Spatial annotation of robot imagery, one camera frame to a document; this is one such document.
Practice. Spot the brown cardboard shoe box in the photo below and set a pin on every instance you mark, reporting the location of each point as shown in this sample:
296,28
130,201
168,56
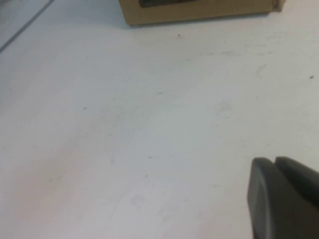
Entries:
199,12

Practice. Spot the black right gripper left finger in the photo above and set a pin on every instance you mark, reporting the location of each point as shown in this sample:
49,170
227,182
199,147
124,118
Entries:
274,204

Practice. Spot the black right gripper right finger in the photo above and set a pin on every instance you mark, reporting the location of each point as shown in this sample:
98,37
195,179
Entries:
301,176

